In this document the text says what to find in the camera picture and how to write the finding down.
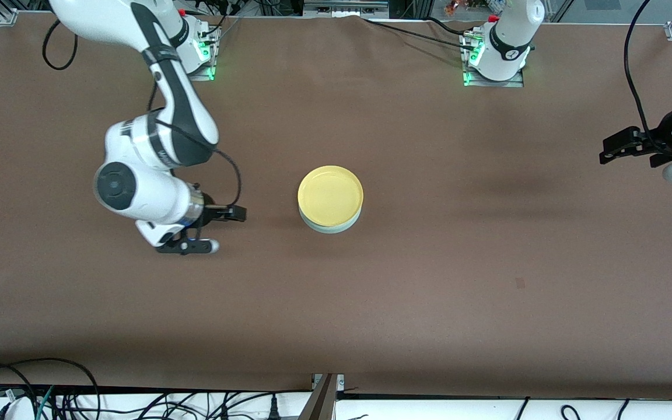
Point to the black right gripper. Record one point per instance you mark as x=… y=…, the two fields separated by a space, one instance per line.
x=212 y=213

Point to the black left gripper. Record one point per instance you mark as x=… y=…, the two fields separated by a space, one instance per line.
x=666 y=140

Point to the pale green plate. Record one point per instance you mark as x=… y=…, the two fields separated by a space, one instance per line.
x=330 y=230

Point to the yellow plate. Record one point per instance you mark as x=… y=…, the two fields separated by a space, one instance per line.
x=330 y=195

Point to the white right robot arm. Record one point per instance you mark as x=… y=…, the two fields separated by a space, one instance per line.
x=137 y=192

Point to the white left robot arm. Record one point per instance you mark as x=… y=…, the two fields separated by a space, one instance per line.
x=508 y=35

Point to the black power plug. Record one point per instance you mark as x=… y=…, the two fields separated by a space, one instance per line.
x=274 y=408

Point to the aluminium profile beam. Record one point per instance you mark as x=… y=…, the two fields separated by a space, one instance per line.
x=321 y=402

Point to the brown table cover sheet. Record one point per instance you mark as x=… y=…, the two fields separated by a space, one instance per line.
x=429 y=291

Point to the white lower shelf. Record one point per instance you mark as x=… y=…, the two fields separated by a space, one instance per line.
x=429 y=410

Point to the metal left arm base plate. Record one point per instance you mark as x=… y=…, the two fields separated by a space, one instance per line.
x=499 y=83

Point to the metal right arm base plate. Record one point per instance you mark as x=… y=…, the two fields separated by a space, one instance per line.
x=203 y=73

